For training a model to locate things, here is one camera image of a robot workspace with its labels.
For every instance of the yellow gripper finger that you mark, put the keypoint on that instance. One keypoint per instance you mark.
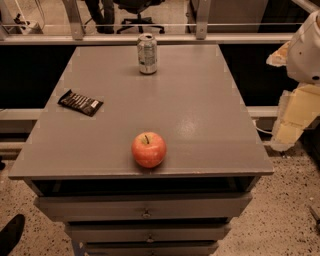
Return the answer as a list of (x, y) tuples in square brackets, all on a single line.
[(279, 57), (296, 111)]

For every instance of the silver 7up soda can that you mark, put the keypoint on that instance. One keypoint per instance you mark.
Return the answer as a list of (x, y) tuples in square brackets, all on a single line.
[(147, 53)]

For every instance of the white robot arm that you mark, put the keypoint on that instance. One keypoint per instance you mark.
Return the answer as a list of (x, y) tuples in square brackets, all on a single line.
[(303, 58)]

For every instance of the red apple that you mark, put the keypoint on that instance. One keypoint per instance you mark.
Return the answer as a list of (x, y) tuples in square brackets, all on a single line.
[(148, 149)]

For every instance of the top grey drawer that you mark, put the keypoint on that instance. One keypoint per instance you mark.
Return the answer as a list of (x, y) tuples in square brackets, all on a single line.
[(143, 207)]

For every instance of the grey drawer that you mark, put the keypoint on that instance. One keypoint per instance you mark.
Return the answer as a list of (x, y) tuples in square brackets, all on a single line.
[(196, 248), (148, 232), (143, 207)]

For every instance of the middle grey drawer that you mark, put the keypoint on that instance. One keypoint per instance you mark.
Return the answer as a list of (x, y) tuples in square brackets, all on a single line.
[(148, 232)]

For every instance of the black office chair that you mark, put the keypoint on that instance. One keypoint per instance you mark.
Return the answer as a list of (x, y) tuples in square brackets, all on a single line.
[(136, 7)]

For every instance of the bottom grey drawer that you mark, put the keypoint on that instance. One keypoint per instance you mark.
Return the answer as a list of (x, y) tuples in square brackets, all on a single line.
[(196, 248)]

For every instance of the person legs in background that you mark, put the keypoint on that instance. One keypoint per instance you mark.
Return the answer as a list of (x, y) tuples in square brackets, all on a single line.
[(102, 13)]

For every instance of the dark snack bar wrapper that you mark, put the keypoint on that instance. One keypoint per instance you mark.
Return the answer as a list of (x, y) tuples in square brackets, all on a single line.
[(80, 103)]

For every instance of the grey drawer cabinet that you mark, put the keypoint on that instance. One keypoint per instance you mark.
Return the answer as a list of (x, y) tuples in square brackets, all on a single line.
[(191, 101)]

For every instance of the black shoe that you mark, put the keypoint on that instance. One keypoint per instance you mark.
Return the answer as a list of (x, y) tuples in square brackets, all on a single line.
[(11, 234)]

